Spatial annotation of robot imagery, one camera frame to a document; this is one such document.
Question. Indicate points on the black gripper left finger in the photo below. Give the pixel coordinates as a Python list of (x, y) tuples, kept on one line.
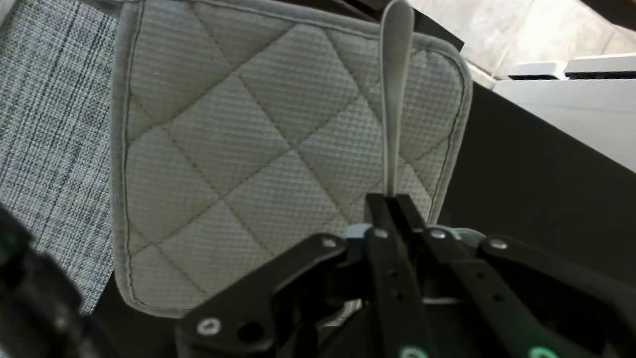
[(327, 296)]

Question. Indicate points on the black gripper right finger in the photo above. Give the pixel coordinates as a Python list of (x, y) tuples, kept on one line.
[(527, 300)]

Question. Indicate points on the grey quilted pot holder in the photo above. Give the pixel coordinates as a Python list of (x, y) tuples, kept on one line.
[(237, 129)]

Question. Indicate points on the silver spoon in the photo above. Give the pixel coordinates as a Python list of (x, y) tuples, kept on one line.
[(394, 59)]

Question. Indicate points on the grey woven placemat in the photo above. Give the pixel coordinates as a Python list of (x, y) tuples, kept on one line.
[(56, 59)]

